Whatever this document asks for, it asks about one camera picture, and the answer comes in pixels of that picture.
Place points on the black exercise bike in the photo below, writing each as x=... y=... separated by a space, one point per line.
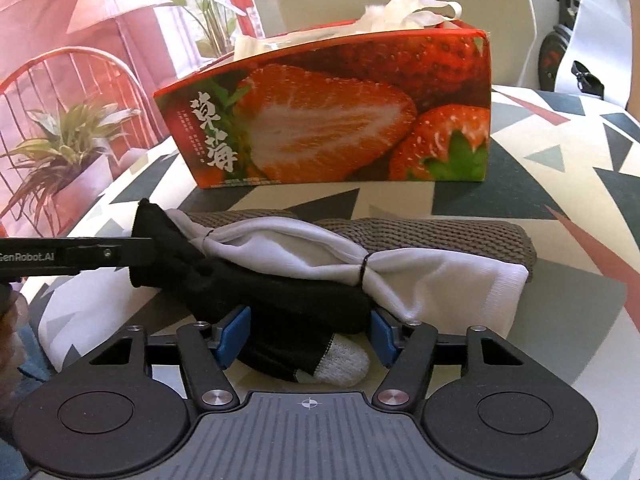
x=550 y=55

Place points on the geometric patterned cloth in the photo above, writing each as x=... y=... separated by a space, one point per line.
x=500 y=200

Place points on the person's blue jeans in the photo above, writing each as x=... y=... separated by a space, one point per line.
x=37 y=367

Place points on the black glove grey fingertip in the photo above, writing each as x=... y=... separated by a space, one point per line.
x=280 y=305

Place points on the person's left hand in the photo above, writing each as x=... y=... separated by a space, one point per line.
x=12 y=350

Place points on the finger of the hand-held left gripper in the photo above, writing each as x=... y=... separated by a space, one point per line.
x=110 y=255

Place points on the red strawberry-print box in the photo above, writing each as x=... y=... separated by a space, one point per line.
x=325 y=110

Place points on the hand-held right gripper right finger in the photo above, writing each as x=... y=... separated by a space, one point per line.
x=382 y=336

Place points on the grey knitted cloth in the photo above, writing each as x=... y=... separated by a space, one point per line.
x=425 y=240

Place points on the printed backdrop cloth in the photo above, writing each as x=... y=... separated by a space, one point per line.
x=100 y=60

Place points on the white sock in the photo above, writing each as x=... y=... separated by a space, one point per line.
x=450 y=285

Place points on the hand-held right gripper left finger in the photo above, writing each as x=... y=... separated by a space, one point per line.
x=235 y=332

